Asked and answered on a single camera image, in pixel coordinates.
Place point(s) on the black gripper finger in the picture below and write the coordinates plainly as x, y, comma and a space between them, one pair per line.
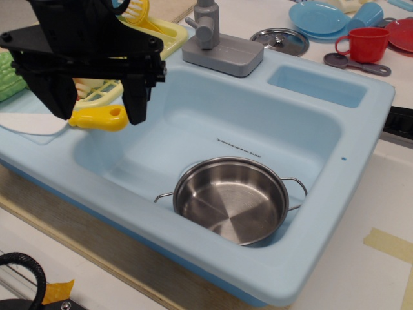
55, 88
135, 98

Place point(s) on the red plastic plate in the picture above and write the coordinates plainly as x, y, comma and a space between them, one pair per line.
400, 34

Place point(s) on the green plastic lettuce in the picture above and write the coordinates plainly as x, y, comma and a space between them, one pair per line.
11, 83

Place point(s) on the grey toy faucet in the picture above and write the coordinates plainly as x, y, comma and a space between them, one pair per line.
211, 49

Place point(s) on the grey plastic spoon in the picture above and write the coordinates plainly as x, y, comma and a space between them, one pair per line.
340, 61

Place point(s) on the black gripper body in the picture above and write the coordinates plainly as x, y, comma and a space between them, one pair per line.
84, 38

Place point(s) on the yellow dish rack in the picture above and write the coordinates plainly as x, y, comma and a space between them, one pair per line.
92, 93

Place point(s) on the cream plastic item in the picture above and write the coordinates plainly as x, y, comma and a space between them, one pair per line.
347, 6

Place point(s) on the yellow tape piece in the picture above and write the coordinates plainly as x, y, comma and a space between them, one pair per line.
57, 292

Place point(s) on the yellow handled toy knife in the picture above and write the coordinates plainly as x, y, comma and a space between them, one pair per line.
110, 118

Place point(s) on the stainless steel pot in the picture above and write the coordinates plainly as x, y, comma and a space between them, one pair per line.
239, 199

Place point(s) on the black rail right edge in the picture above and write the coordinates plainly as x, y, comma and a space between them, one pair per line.
399, 122

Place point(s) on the blue plastic plate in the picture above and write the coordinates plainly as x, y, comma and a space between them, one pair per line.
319, 20

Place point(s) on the light blue toy sink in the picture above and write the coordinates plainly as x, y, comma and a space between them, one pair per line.
299, 118

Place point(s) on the red plastic cup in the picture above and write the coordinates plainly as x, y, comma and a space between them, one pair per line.
364, 45

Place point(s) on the blue plastic cup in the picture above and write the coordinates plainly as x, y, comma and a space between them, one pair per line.
369, 15

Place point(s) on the steel pot lid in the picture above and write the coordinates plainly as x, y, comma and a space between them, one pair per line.
282, 40

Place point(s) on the yellow dish brush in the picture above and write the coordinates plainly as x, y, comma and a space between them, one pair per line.
136, 14

